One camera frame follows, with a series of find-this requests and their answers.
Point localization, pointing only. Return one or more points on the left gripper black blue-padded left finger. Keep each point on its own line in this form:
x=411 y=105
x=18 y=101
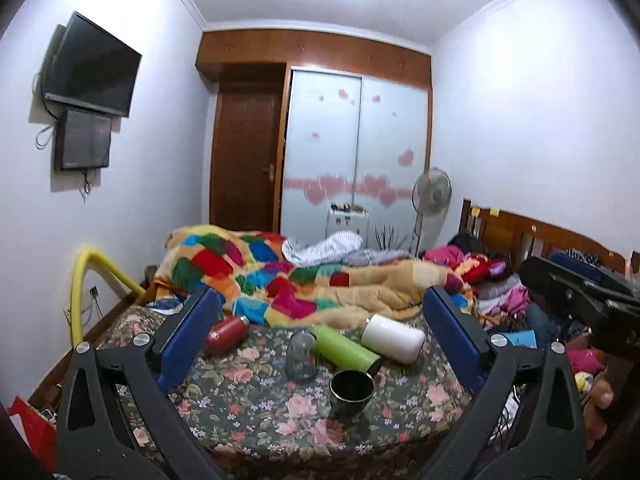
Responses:
x=94 y=438

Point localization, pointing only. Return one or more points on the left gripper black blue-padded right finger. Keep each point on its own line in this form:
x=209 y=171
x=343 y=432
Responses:
x=524 y=421

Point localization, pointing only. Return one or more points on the dark green mug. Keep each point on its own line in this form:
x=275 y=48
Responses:
x=350 y=392

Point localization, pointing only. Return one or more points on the clear glass cup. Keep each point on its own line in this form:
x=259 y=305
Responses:
x=301 y=360

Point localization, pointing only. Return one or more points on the person's hand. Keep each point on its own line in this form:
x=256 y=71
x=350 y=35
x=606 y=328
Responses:
x=600 y=397

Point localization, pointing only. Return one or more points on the red box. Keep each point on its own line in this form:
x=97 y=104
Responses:
x=36 y=430

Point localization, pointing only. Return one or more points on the pile of colourful clothes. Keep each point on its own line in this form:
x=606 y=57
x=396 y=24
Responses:
x=497 y=303

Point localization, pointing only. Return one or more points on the wooden headboard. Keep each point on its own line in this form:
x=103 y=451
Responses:
x=519 y=237

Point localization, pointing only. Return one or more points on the floral dark bedspread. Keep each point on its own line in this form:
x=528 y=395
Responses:
x=259 y=424

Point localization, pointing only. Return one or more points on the red thermos bottle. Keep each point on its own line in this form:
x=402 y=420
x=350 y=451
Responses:
x=227 y=334

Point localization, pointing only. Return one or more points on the white tumbler bottle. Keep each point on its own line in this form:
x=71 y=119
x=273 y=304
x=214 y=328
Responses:
x=393 y=340

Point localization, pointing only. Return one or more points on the white standing fan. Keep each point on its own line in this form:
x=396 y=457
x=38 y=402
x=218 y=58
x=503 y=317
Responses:
x=430 y=198

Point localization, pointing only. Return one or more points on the green tumbler bottle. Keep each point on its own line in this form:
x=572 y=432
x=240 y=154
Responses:
x=344 y=353

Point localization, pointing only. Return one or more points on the colourful patchwork blanket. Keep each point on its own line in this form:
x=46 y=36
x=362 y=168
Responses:
x=253 y=276

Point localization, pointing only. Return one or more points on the white patterned pillow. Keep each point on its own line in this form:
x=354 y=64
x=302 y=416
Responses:
x=332 y=249

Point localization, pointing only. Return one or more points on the white small appliance box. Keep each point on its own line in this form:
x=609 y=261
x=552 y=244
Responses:
x=348 y=217

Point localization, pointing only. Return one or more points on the white sliding wardrobe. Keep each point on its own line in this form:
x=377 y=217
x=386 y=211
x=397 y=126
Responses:
x=356 y=140

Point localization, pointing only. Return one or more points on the brown wooden door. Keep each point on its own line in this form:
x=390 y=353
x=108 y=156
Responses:
x=244 y=154

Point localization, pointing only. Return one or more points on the yellow foam-padded bed rail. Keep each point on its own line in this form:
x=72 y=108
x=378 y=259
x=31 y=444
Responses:
x=91 y=263

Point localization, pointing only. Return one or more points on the small black wall monitor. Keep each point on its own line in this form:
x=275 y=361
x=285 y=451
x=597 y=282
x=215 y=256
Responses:
x=82 y=141

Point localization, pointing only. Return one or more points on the black wall television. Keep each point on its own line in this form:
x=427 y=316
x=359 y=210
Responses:
x=92 y=69

